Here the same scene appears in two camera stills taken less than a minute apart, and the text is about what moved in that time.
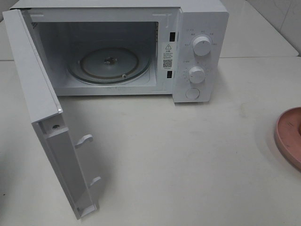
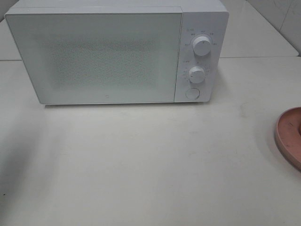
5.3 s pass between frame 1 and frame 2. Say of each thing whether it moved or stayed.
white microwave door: moved
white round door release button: stayed
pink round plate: stayed
